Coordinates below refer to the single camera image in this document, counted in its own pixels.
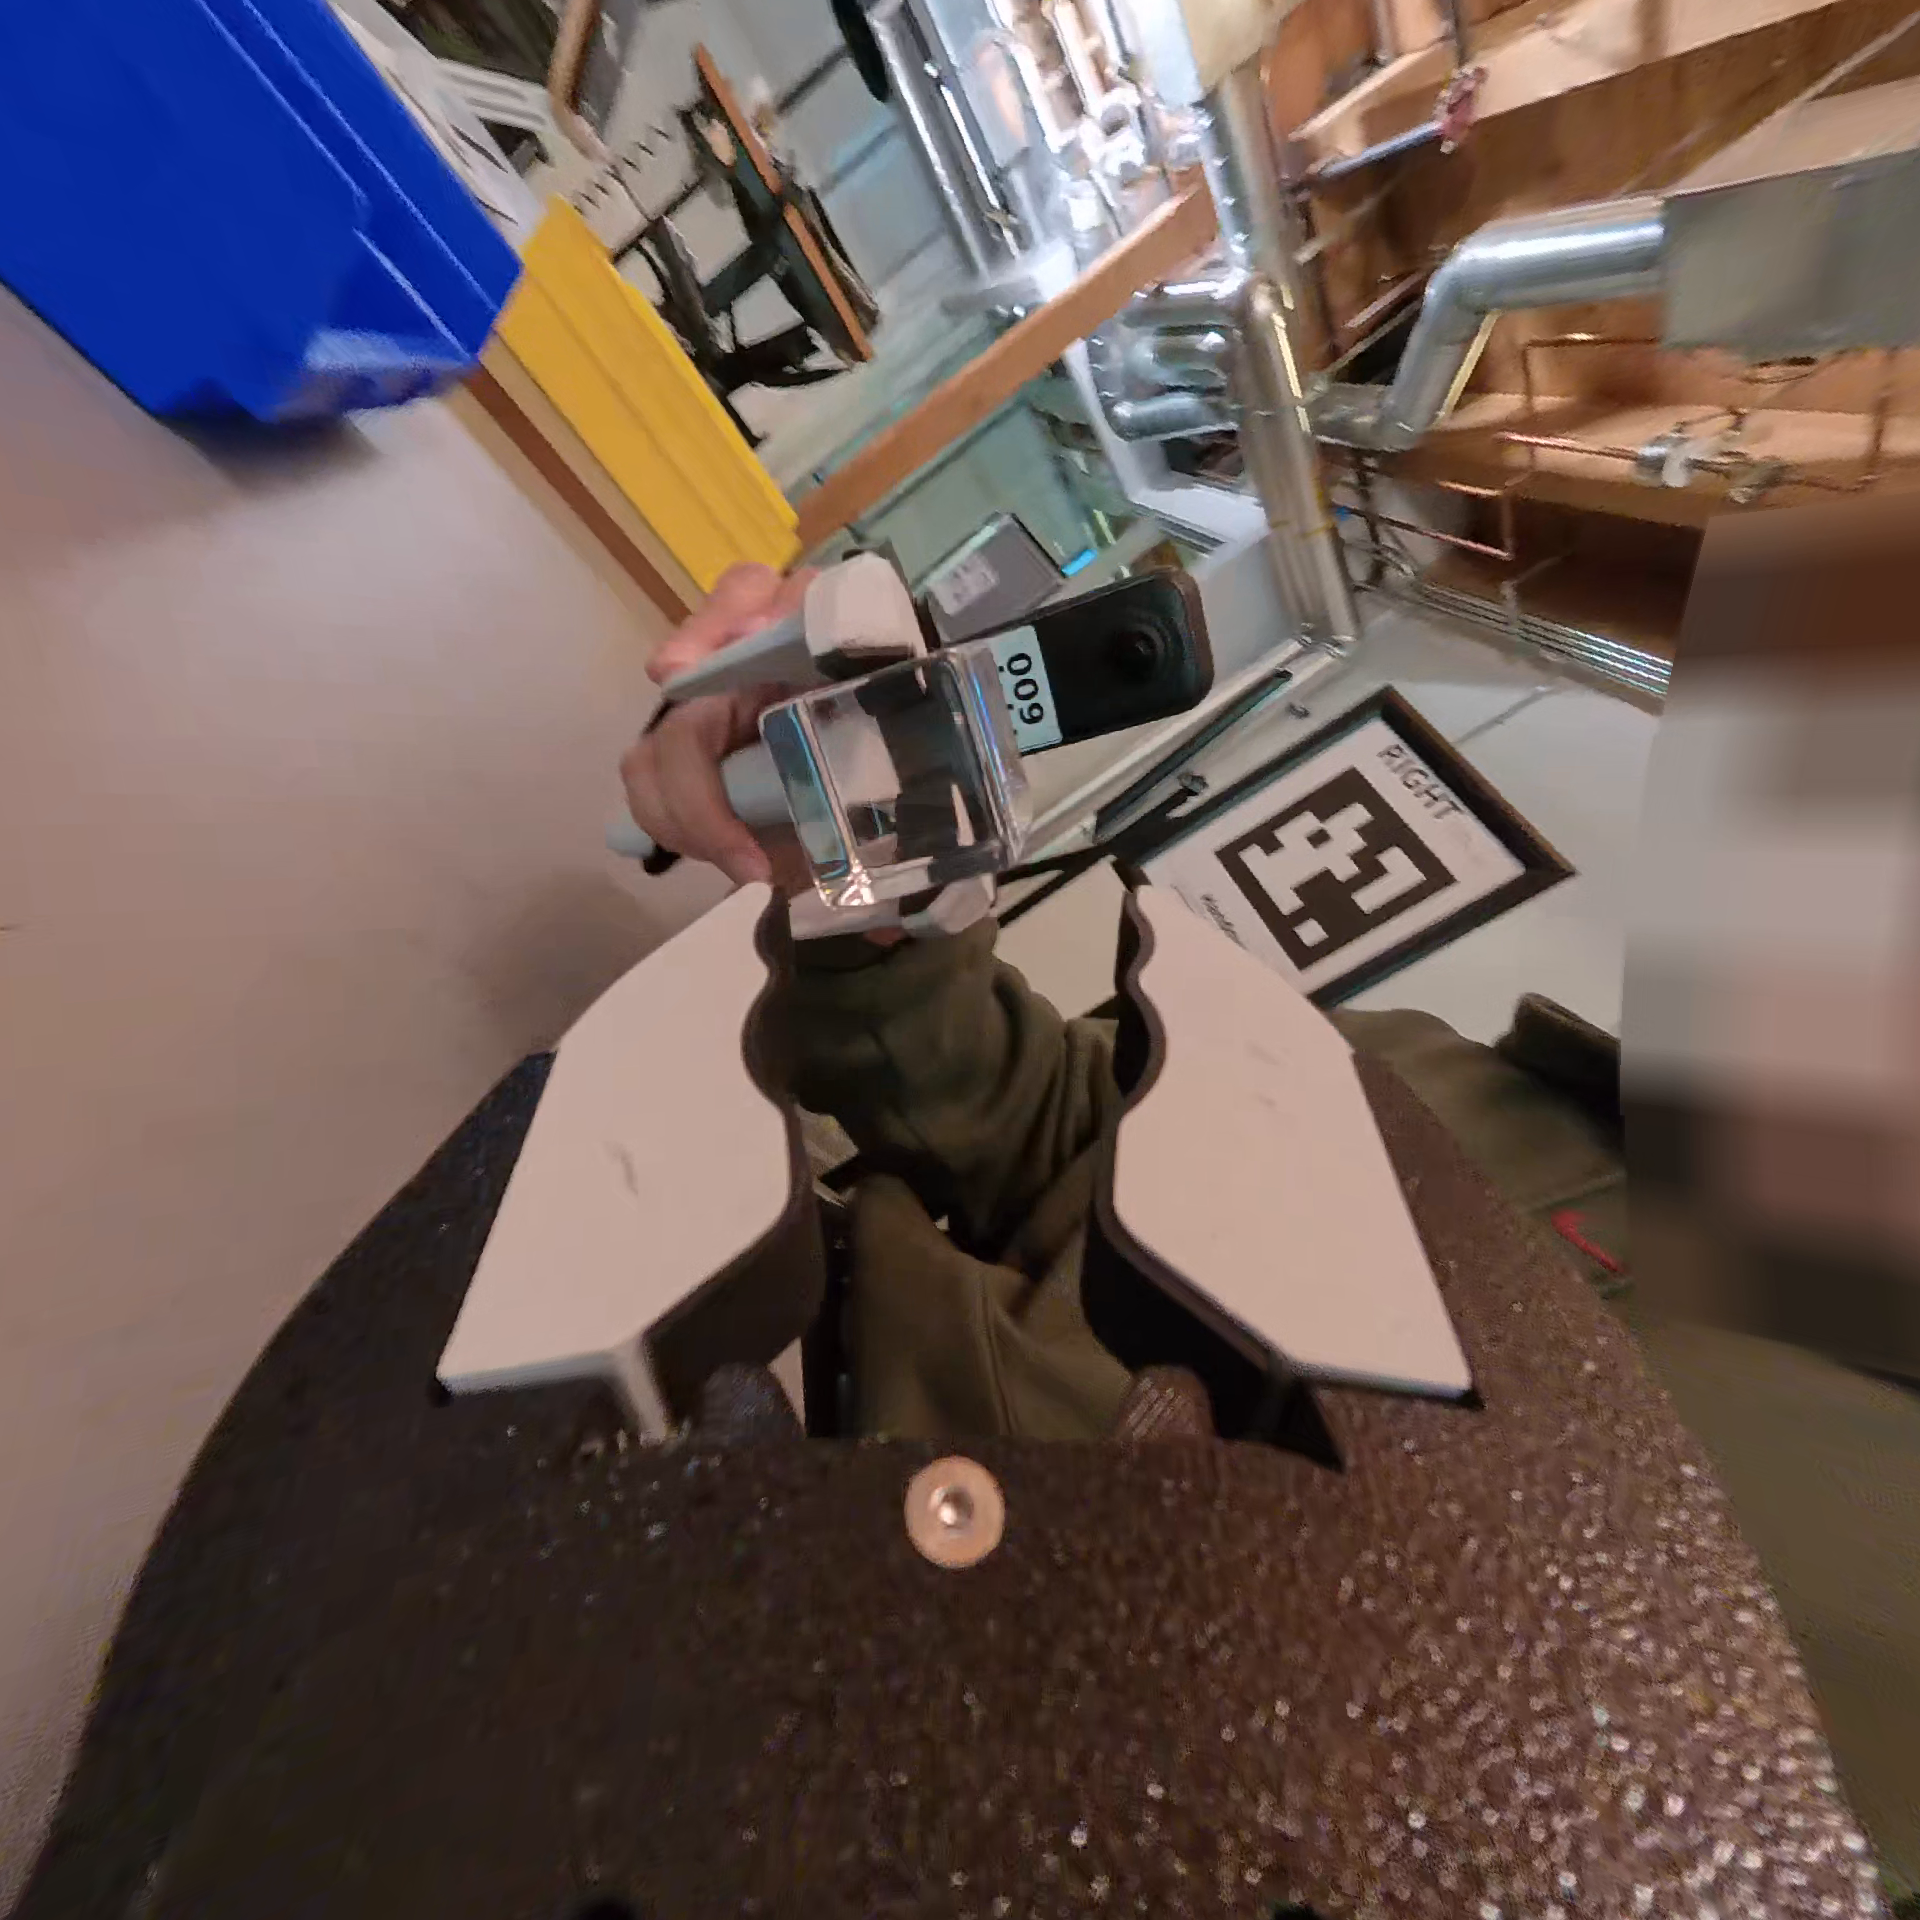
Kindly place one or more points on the clear acrylic cube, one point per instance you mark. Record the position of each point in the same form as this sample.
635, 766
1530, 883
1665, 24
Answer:
898, 782

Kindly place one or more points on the person's right hand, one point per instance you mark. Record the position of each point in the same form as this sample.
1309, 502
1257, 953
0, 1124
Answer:
698, 654

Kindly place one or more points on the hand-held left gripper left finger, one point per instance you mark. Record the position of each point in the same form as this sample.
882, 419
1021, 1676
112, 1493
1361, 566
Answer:
646, 1156

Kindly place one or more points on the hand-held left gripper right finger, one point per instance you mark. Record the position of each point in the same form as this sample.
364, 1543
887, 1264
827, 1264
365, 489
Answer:
1274, 1187

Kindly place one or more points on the person's right forearm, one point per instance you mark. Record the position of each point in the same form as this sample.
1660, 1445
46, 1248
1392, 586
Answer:
962, 1081

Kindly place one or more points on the blue divided plastic bin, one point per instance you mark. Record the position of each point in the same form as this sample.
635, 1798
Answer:
194, 194

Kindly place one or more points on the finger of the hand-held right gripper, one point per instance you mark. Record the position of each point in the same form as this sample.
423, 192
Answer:
864, 608
940, 914

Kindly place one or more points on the yellow plastic bin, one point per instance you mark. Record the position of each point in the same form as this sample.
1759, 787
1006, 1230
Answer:
646, 388

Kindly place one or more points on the silver ventilation duct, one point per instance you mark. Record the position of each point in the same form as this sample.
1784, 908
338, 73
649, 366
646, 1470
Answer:
1291, 450

